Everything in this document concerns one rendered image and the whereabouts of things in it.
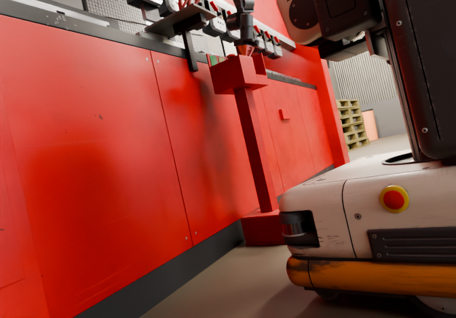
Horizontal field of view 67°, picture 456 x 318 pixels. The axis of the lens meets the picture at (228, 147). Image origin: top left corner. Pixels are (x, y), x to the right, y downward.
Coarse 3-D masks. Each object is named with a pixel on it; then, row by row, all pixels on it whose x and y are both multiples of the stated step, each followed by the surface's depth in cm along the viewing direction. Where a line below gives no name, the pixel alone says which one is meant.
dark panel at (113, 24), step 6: (36, 0) 163; (42, 0) 166; (48, 0) 169; (60, 6) 175; (66, 6) 178; (78, 12) 184; (84, 12) 187; (90, 12) 191; (96, 18) 194; (102, 18) 198; (108, 18) 202; (114, 24) 205
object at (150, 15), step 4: (140, 4) 151; (144, 4) 151; (140, 8) 151; (144, 8) 150; (148, 8) 152; (152, 8) 155; (156, 8) 158; (144, 12) 150; (148, 12) 152; (152, 12) 154; (156, 12) 157; (144, 16) 150; (148, 16) 151; (152, 16) 154; (156, 16) 156; (144, 20) 151; (148, 20) 152; (152, 20) 153; (156, 20) 156; (148, 24) 152
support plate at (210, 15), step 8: (184, 8) 135; (192, 8) 136; (200, 8) 137; (168, 16) 139; (176, 16) 140; (184, 16) 141; (208, 16) 147; (216, 16) 149; (152, 24) 144; (160, 24) 144; (168, 24) 146; (152, 32) 150; (160, 32) 152; (168, 32) 154
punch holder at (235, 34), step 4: (224, 12) 215; (224, 16) 215; (228, 32) 215; (232, 32) 216; (236, 32) 222; (220, 36) 218; (224, 36) 217; (228, 36) 216; (232, 36) 218; (236, 36) 220; (224, 40) 222; (228, 40) 224; (232, 40) 225
